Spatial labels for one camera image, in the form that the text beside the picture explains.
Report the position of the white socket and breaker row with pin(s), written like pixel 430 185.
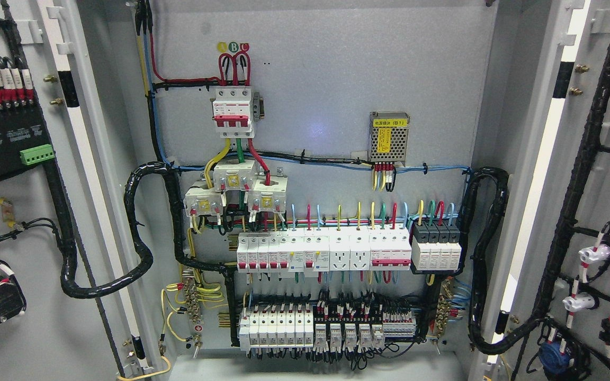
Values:
pixel 312 251

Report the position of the lower relay terminal row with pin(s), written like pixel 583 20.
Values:
pixel 345 325

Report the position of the black digital power meter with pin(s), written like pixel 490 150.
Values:
pixel 23 137

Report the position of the white current transformer cluster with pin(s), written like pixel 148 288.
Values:
pixel 236 182

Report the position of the black surge protector block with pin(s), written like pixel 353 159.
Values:
pixel 436 249

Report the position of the red white main breaker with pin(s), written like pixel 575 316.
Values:
pixel 234 112

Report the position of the perforated metal power supply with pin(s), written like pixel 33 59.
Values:
pixel 388 136

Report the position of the white lower breaker row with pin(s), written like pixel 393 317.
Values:
pixel 277 327

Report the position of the grey cabinet door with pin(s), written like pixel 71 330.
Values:
pixel 540 249
pixel 86 71

